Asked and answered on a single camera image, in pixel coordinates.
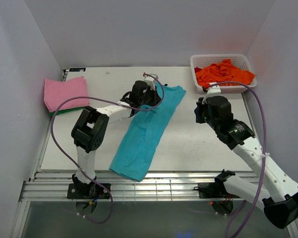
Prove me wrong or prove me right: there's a teal t shirt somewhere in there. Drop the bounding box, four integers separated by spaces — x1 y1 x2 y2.
109 86 186 181

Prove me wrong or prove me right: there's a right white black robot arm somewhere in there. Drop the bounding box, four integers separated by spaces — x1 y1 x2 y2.
194 96 298 229

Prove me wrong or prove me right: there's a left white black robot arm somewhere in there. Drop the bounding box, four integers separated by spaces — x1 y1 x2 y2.
71 79 161 198

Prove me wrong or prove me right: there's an orange t shirt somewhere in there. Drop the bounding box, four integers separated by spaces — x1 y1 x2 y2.
194 59 255 87

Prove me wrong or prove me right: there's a white plastic basket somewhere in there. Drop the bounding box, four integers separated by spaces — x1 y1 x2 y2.
190 54 257 94

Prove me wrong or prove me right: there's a blue label sticker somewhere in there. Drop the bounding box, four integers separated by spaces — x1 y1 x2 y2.
69 67 86 72

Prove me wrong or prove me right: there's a folded green t shirt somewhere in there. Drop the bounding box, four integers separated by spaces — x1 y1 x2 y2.
49 107 84 117

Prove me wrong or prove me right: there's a folded pink t shirt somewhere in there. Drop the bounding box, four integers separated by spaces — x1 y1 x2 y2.
43 76 88 113

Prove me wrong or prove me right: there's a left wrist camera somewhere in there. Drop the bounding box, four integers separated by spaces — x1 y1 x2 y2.
143 72 158 90

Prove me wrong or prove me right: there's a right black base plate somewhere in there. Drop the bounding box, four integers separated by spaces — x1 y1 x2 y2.
193 182 238 198

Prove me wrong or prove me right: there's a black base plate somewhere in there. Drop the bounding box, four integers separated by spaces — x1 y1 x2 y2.
193 182 238 198
66 183 109 200

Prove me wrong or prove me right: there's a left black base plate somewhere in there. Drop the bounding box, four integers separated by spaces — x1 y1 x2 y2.
66 183 109 200

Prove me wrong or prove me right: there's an aluminium rail frame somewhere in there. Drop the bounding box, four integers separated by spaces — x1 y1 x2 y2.
11 116 298 238

